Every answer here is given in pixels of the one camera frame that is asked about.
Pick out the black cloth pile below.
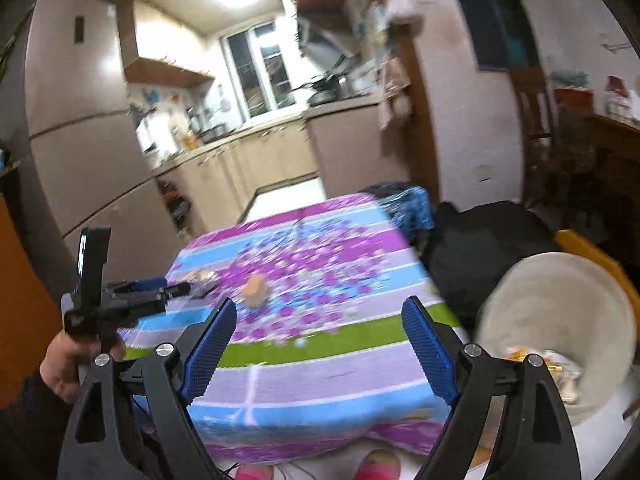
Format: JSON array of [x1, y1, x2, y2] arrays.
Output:
[[421, 200, 558, 333]]

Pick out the floral striped tablecloth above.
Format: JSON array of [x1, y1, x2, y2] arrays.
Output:
[[122, 193, 457, 463]]

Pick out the blue black trash bag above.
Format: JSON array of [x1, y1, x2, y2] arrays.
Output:
[[361, 181, 435, 245]]

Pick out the yellow gold snack wrapper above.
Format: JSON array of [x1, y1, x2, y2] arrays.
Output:
[[502, 346, 584, 403]]

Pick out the beige kitchen cabinets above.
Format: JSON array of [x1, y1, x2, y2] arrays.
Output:
[[154, 96, 409, 234]]

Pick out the small tan box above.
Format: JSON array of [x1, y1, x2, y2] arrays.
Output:
[[242, 273, 269, 309]]

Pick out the white wall socket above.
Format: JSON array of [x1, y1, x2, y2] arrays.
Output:
[[473, 165, 492, 182]]

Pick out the dark wooden dining table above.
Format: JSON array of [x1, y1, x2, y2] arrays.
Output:
[[554, 104, 640, 212]]

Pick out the hanging beige cloth bags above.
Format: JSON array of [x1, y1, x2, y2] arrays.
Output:
[[378, 56, 412, 131]]

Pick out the kitchen window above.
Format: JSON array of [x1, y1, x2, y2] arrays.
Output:
[[220, 21, 296, 120]]

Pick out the pink slipper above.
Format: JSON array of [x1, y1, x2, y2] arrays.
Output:
[[354, 448, 401, 480]]

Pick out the white plastic bucket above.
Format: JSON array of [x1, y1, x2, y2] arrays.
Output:
[[475, 252, 637, 426]]

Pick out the yellow wooden chair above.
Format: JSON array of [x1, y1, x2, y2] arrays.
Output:
[[554, 230, 639, 306]]

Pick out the steel range hood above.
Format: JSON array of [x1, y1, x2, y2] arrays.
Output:
[[297, 12, 360, 70]]

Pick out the dark wall window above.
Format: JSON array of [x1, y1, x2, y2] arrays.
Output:
[[458, 0, 540, 73]]

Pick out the person's left hand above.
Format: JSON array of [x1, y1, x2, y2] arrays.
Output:
[[39, 330, 126, 404]]

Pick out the dark wooden chair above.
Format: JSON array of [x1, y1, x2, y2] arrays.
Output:
[[509, 67, 566, 206]]

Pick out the steel kettle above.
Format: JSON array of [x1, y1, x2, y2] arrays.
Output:
[[307, 73, 352, 107]]

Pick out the beige refrigerator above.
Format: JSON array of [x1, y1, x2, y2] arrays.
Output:
[[25, 0, 182, 282]]

